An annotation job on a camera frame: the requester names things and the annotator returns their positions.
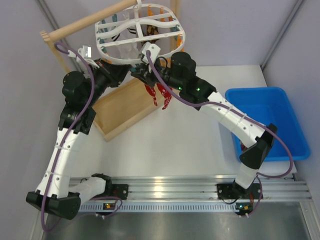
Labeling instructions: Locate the white sock on hanger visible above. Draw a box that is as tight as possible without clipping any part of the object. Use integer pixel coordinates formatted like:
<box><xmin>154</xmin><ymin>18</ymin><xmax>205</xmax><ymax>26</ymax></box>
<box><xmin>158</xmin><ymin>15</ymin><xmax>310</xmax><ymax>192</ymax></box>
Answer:
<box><xmin>111</xmin><ymin>26</ymin><xmax>139</xmax><ymax>60</ymax></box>

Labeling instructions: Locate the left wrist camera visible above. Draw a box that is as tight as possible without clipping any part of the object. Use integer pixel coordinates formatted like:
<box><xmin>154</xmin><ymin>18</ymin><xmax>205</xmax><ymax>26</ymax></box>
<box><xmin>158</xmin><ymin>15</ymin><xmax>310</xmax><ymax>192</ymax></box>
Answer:
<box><xmin>68</xmin><ymin>45</ymin><xmax>99</xmax><ymax>71</ymax></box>

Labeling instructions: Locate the brown argyle sock on hanger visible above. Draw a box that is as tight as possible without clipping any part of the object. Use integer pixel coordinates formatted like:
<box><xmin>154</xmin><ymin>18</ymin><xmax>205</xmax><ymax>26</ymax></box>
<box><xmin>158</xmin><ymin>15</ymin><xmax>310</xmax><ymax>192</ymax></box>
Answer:
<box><xmin>141</xmin><ymin>24</ymin><xmax>159</xmax><ymax>47</ymax></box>

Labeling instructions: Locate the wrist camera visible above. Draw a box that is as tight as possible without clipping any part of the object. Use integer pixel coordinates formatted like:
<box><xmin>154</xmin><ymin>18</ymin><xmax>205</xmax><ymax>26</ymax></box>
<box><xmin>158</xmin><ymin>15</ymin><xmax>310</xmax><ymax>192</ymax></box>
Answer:
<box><xmin>140</xmin><ymin>41</ymin><xmax>161</xmax><ymax>64</ymax></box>
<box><xmin>68</xmin><ymin>45</ymin><xmax>99</xmax><ymax>71</ymax></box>

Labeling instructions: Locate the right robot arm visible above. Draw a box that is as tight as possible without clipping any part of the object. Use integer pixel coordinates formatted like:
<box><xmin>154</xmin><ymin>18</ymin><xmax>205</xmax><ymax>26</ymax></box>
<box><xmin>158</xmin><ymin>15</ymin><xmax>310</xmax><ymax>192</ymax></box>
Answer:
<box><xmin>132</xmin><ymin>50</ymin><xmax>278</xmax><ymax>200</ymax></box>

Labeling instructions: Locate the wooden drying rack stand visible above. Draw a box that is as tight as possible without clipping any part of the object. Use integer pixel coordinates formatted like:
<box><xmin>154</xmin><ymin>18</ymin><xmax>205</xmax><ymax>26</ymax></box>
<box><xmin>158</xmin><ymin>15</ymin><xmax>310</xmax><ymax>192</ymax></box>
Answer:
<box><xmin>40</xmin><ymin>0</ymin><xmax>181</xmax><ymax>142</ymax></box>

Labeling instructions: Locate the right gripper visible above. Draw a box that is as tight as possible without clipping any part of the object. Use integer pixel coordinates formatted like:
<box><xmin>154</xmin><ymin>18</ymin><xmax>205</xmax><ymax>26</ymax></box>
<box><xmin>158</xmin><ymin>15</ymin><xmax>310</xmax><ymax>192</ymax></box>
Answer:
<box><xmin>131</xmin><ymin>60</ymin><xmax>184</xmax><ymax>92</ymax></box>

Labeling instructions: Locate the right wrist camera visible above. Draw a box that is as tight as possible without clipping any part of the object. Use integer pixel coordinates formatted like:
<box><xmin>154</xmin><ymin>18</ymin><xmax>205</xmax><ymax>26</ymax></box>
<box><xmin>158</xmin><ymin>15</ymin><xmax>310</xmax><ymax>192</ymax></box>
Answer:
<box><xmin>140</xmin><ymin>41</ymin><xmax>161</xmax><ymax>64</ymax></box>

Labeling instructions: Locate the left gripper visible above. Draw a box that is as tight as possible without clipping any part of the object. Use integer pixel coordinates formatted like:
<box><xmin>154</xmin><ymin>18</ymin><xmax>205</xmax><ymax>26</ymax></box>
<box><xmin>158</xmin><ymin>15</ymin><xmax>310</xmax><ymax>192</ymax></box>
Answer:
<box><xmin>82</xmin><ymin>57</ymin><xmax>130</xmax><ymax>107</ymax></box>

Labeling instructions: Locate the white plastic sock hanger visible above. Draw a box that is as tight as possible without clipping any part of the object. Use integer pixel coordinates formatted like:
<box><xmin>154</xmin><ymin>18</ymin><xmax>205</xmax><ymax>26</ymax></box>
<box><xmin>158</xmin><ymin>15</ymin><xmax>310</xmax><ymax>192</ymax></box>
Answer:
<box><xmin>95</xmin><ymin>2</ymin><xmax>186</xmax><ymax>65</ymax></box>

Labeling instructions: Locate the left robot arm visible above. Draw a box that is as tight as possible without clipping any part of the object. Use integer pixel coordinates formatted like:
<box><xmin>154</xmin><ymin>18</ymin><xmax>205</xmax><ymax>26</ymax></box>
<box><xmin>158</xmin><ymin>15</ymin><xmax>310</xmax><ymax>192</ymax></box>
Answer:
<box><xmin>26</xmin><ymin>58</ymin><xmax>131</xmax><ymax>220</ymax></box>

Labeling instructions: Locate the blue plastic bin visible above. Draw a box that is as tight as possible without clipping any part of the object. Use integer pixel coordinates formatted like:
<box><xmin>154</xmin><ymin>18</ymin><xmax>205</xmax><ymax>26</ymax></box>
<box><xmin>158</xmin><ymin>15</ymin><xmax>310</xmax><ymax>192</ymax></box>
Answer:
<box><xmin>225</xmin><ymin>87</ymin><xmax>310</xmax><ymax>161</ymax></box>

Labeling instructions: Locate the red christmas sock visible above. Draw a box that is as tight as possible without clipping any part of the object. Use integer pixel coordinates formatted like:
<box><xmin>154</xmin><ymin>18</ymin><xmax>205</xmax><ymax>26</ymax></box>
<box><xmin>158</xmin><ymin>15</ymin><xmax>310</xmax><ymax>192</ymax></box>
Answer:
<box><xmin>144</xmin><ymin>84</ymin><xmax>158</xmax><ymax>106</ymax></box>
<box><xmin>156</xmin><ymin>83</ymin><xmax>172</xmax><ymax>110</ymax></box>

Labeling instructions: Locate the brown striped sock pile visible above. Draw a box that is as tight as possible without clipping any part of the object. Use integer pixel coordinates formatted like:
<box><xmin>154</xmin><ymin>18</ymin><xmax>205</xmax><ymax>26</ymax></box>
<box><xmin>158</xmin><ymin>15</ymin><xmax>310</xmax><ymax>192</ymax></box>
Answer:
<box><xmin>239</xmin><ymin>140</ymin><xmax>248</xmax><ymax>155</ymax></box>

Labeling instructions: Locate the aluminium mounting rail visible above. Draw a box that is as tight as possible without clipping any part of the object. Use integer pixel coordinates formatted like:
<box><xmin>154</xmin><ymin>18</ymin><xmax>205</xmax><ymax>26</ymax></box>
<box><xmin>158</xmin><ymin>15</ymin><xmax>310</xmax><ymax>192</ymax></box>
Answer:
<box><xmin>79</xmin><ymin>175</ymin><xmax>313</xmax><ymax>213</ymax></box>

